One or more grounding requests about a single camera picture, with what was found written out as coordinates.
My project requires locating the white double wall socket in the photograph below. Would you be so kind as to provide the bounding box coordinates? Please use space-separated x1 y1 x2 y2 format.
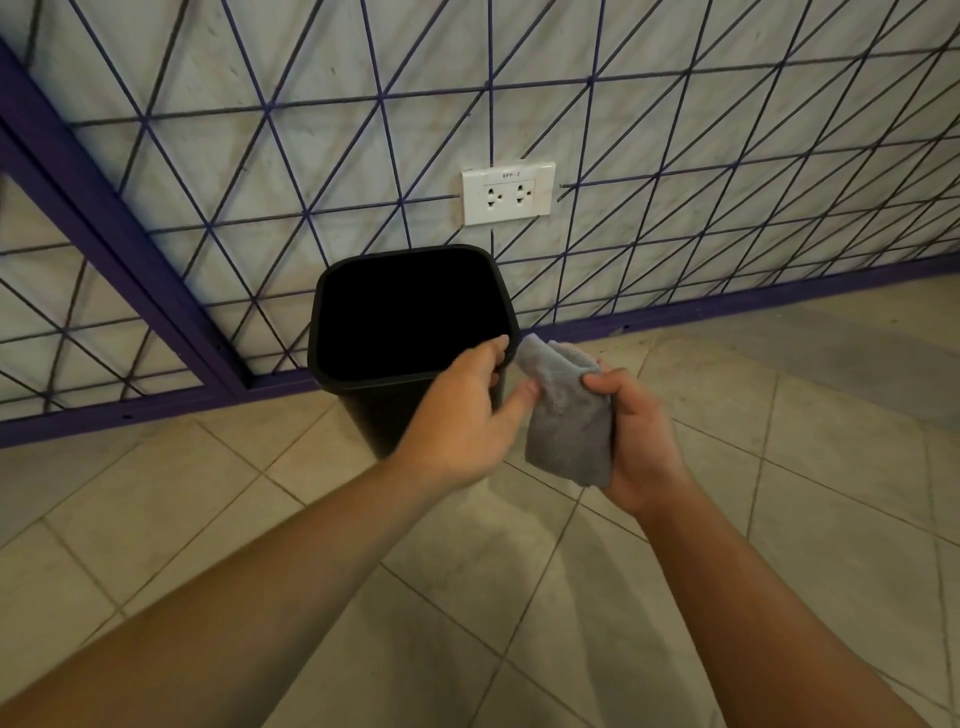
461 159 558 228

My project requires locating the person's left forearm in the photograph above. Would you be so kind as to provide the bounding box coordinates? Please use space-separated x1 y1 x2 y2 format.
0 453 460 728

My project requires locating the person's right hand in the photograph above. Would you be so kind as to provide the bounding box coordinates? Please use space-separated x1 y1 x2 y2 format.
583 367 691 520

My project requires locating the grey cleaning cloth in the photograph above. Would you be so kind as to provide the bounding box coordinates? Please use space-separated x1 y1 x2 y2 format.
514 335 615 489

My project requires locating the person's left hand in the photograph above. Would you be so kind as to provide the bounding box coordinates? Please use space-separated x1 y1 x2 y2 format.
391 335 543 492

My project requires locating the black plastic waste bin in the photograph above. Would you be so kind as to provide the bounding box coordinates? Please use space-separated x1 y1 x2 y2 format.
307 244 522 460

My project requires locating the person's right forearm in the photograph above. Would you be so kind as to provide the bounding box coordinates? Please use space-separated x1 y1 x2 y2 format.
633 472 935 728

